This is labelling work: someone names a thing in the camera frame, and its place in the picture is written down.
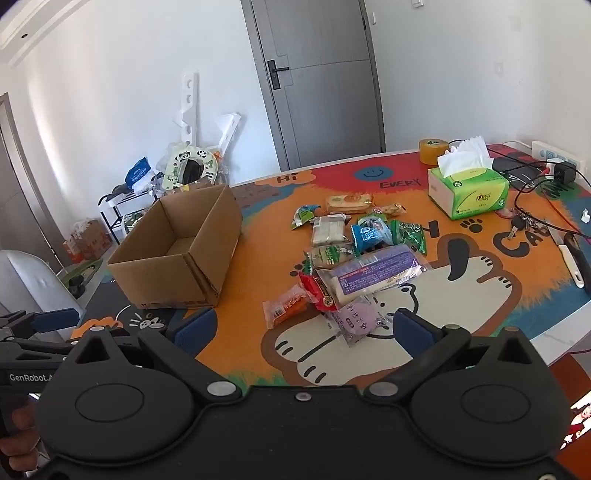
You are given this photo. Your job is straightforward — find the green white snack packet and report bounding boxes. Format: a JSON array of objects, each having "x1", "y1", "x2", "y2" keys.
[{"x1": 291, "y1": 204, "x2": 325, "y2": 230}]

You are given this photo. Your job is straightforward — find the person's left hand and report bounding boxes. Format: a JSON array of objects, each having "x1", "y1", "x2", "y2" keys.
[{"x1": 0, "y1": 397, "x2": 43, "y2": 472}]

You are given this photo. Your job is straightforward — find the short white board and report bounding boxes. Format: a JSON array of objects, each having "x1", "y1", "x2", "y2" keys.
[{"x1": 210, "y1": 113, "x2": 242, "y2": 160}]

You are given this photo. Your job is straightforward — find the large purple bread packet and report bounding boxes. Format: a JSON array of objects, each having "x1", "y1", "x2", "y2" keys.
[{"x1": 318, "y1": 244, "x2": 431, "y2": 311}]

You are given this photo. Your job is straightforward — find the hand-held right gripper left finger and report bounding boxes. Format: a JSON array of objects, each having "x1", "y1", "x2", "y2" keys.
[{"x1": 69, "y1": 308, "x2": 243, "y2": 409}]

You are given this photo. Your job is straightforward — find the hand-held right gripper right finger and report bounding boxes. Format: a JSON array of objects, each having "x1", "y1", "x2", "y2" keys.
[{"x1": 362, "y1": 308, "x2": 550, "y2": 409}]

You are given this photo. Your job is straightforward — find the colourful printed table mat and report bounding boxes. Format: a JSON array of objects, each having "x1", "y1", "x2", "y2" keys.
[{"x1": 74, "y1": 143, "x2": 591, "y2": 388}]

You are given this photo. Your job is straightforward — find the blue snack packet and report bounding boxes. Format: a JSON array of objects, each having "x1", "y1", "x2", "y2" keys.
[{"x1": 350, "y1": 220, "x2": 394, "y2": 254}]

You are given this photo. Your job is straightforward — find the white power strip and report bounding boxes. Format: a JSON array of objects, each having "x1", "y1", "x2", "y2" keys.
[{"x1": 531, "y1": 141, "x2": 583, "y2": 175}]

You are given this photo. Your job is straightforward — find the panda print ring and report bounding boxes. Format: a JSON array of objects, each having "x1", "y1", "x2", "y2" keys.
[{"x1": 163, "y1": 144, "x2": 221, "y2": 191}]

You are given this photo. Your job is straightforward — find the tall white board with holes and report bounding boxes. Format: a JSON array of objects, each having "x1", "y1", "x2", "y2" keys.
[{"x1": 172, "y1": 71, "x2": 201, "y2": 149}]

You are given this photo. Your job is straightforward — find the green tissue pack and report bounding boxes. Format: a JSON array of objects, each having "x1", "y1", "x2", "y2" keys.
[{"x1": 427, "y1": 136, "x2": 510, "y2": 220}]

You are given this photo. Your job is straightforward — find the white handled tool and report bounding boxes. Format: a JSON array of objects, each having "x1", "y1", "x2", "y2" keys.
[{"x1": 558, "y1": 244, "x2": 585, "y2": 289}]

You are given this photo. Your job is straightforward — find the colourful printed sheet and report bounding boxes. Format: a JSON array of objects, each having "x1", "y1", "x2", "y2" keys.
[{"x1": 560, "y1": 396, "x2": 591, "y2": 452}]

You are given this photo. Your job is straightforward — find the clear wafer packet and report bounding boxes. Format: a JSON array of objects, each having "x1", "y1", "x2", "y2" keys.
[{"x1": 311, "y1": 214, "x2": 350, "y2": 246}]

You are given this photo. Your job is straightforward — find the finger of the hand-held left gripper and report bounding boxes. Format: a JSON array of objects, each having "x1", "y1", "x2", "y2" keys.
[
  {"x1": 0, "y1": 336, "x2": 75, "y2": 357},
  {"x1": 0, "y1": 308, "x2": 80, "y2": 337}
]

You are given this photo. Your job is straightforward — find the red packets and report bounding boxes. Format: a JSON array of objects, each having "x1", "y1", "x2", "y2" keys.
[{"x1": 262, "y1": 285, "x2": 308, "y2": 329}]

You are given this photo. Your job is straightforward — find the red snack packet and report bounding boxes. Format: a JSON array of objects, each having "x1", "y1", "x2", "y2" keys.
[{"x1": 298, "y1": 271, "x2": 339, "y2": 315}]

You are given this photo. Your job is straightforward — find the key bunch with pink charm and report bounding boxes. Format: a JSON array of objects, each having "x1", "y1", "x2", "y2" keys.
[{"x1": 501, "y1": 207, "x2": 553, "y2": 241}]

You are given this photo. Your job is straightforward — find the grey door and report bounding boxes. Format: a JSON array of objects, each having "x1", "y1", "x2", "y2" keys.
[{"x1": 240, "y1": 0, "x2": 387, "y2": 172}]

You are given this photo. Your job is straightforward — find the brown floor carton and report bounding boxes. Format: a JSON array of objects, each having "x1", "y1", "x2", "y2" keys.
[{"x1": 62, "y1": 219, "x2": 114, "y2": 265}]

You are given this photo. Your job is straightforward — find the black cable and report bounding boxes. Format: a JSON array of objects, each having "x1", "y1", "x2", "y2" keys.
[{"x1": 496, "y1": 157, "x2": 591, "y2": 237}]

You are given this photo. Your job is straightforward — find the orange cracker packet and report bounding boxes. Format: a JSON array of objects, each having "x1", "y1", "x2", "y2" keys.
[{"x1": 326, "y1": 194, "x2": 374, "y2": 214}]

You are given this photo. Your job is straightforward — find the black rack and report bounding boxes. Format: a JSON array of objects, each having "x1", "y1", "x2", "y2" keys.
[{"x1": 98, "y1": 185, "x2": 154, "y2": 246}]

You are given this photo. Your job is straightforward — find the yellow tape roll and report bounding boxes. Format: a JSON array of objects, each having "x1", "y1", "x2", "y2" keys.
[{"x1": 419, "y1": 137, "x2": 451, "y2": 166}]

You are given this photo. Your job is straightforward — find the black door handle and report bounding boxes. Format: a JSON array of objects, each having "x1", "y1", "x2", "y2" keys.
[{"x1": 266, "y1": 60, "x2": 291, "y2": 90}]

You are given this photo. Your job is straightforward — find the blue bag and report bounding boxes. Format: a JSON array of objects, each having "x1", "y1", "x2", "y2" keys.
[{"x1": 125, "y1": 157, "x2": 153, "y2": 184}]

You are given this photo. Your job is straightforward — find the brown cardboard box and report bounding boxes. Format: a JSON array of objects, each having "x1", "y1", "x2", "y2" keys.
[{"x1": 107, "y1": 184, "x2": 243, "y2": 310}]

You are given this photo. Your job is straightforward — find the small yellow snack packet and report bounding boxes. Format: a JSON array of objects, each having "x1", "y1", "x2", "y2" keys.
[{"x1": 373, "y1": 202, "x2": 408, "y2": 219}]

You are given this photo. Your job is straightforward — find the brown door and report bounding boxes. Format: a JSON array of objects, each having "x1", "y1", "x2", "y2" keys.
[{"x1": 0, "y1": 92, "x2": 66, "y2": 274}]

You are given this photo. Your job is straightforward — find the white appliance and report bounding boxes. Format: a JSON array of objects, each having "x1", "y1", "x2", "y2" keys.
[{"x1": 0, "y1": 249, "x2": 86, "y2": 334}]

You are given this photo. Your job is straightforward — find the black charger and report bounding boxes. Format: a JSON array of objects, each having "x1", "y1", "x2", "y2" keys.
[{"x1": 551, "y1": 161, "x2": 576, "y2": 185}]

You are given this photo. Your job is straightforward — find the purple round cake packet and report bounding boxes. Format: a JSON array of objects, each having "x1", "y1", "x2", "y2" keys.
[{"x1": 329, "y1": 295, "x2": 394, "y2": 347}]

